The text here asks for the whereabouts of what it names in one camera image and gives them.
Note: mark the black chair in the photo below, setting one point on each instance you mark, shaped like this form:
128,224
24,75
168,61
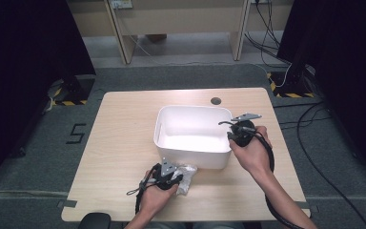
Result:
95,221

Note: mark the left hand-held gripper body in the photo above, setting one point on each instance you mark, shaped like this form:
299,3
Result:
163,178

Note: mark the person's left hand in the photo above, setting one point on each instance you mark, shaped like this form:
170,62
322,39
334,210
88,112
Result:
154,200

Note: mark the black stand base hazard tape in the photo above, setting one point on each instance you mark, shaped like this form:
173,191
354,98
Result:
76,90
294,84

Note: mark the white plastic bin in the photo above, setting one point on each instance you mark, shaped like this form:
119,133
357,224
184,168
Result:
192,140

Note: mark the person's right hand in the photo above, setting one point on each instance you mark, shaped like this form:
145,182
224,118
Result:
255,156

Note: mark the black curtain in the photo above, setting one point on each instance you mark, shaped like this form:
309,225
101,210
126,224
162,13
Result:
19,79
346,63

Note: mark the grey tape strip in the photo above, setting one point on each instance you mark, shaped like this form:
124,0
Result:
66,204
313,208

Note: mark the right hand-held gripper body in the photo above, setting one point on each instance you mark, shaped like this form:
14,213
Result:
243,135

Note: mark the white plastic bag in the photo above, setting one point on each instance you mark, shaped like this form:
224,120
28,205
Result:
187,178

